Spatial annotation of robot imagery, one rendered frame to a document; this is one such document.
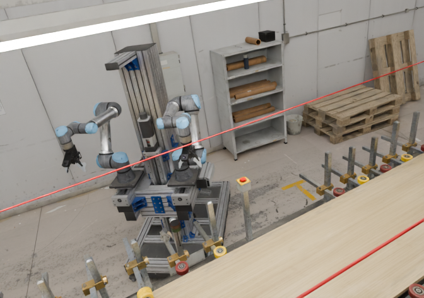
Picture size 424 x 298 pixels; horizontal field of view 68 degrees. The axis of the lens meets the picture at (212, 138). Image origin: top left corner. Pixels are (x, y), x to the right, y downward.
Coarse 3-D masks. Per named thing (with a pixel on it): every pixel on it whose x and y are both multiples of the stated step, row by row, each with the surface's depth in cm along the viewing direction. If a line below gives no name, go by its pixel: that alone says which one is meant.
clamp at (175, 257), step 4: (184, 252) 202; (168, 256) 201; (172, 256) 200; (176, 256) 200; (180, 256) 200; (184, 256) 201; (188, 256) 201; (168, 260) 198; (172, 260) 198; (176, 260) 198; (180, 260) 200; (184, 260) 202; (172, 264) 198
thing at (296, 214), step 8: (400, 160) 286; (392, 168) 277; (376, 176) 271; (320, 200) 254; (328, 200) 250; (304, 208) 248; (312, 208) 246; (288, 216) 243; (296, 216) 242; (272, 224) 237; (280, 224) 236; (256, 232) 232; (264, 232) 231; (240, 240) 228; (232, 248) 222; (208, 256) 218; (200, 264) 213; (160, 280) 206; (168, 280) 205; (128, 296) 199; (136, 296) 198
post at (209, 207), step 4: (208, 200) 197; (208, 204) 195; (212, 204) 197; (208, 208) 196; (212, 208) 198; (208, 212) 199; (212, 212) 199; (208, 216) 202; (212, 216) 200; (212, 220) 202; (212, 224) 203; (212, 228) 204; (216, 228) 206; (212, 232) 206; (216, 232) 207; (212, 236) 209; (216, 236) 208; (216, 240) 210
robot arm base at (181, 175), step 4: (188, 168) 245; (176, 172) 245; (180, 172) 243; (184, 172) 243; (188, 172) 245; (192, 172) 251; (176, 176) 247; (180, 176) 243; (184, 176) 243; (188, 176) 246; (192, 176) 249; (176, 180) 247; (180, 180) 244; (184, 180) 244; (188, 180) 245
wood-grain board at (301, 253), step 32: (416, 160) 250; (352, 192) 227; (384, 192) 222; (416, 192) 218; (288, 224) 207; (320, 224) 203; (352, 224) 200; (384, 224) 196; (224, 256) 191; (256, 256) 188; (288, 256) 184; (320, 256) 181; (352, 256) 178; (384, 256) 175; (416, 256) 172; (160, 288) 177; (192, 288) 174; (224, 288) 172; (256, 288) 169; (288, 288) 166; (320, 288) 164; (352, 288) 161; (384, 288) 159
